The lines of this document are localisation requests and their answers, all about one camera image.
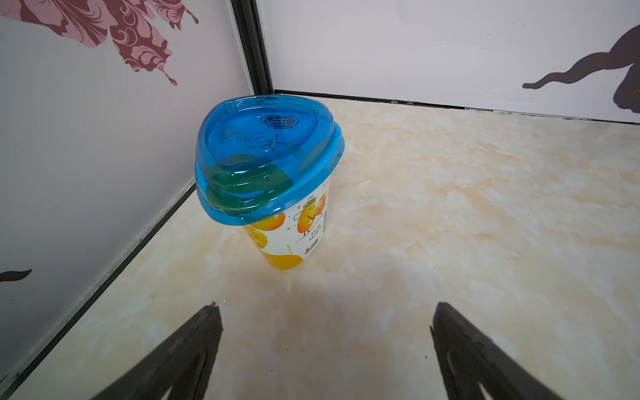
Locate blue lidded snack cup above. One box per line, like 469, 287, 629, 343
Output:
195, 95, 345, 271

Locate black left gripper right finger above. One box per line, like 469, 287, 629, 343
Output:
430, 302, 560, 399

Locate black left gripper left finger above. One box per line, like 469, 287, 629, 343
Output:
94, 303, 223, 399

